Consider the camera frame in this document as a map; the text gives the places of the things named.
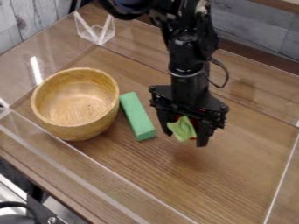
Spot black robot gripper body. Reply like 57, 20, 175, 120
149, 85, 229, 129

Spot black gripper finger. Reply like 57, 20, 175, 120
196, 119, 215, 147
156, 108, 173, 137

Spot red plush fruit green leaves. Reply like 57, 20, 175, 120
167, 115, 197, 142

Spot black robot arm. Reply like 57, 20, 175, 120
97, 0, 229, 147

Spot green rectangular block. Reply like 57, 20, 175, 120
120, 92, 156, 141

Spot wooden bowl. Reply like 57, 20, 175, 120
31, 67, 119, 141

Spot clear acrylic tray enclosure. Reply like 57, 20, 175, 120
0, 17, 299, 224

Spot black metal table bracket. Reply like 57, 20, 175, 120
27, 194, 69, 224

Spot black cable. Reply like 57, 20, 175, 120
0, 200, 39, 224

